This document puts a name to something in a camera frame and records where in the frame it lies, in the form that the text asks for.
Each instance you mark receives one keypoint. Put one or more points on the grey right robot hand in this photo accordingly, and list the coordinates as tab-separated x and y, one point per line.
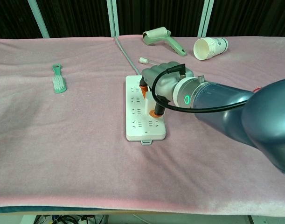
165	79

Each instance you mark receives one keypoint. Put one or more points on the teal right robot arm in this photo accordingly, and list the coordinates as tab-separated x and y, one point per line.
226	112

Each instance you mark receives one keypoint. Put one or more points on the small white capped tube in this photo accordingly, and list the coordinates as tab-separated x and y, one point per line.
143	60

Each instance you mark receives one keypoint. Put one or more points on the green lint roller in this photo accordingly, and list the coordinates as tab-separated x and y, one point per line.
156	33

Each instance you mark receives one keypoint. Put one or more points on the white paper cup stack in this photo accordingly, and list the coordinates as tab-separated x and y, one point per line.
210	47

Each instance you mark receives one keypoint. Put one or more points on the white power strip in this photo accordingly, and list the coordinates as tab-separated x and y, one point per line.
137	130

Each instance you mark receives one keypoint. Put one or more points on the green cleaning brush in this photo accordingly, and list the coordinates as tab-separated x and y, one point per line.
59	84

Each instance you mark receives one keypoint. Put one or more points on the black curtain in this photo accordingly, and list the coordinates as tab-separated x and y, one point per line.
74	16

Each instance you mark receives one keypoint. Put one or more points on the pink table cloth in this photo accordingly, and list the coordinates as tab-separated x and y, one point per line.
63	140

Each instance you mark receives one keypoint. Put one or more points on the leaning white frame post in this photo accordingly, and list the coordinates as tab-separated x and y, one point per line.
205	18

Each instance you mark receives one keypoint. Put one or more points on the upright white frame post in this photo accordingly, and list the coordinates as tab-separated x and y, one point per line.
113	16

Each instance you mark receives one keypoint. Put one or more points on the slanted white frame post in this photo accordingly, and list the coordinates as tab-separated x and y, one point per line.
38	18

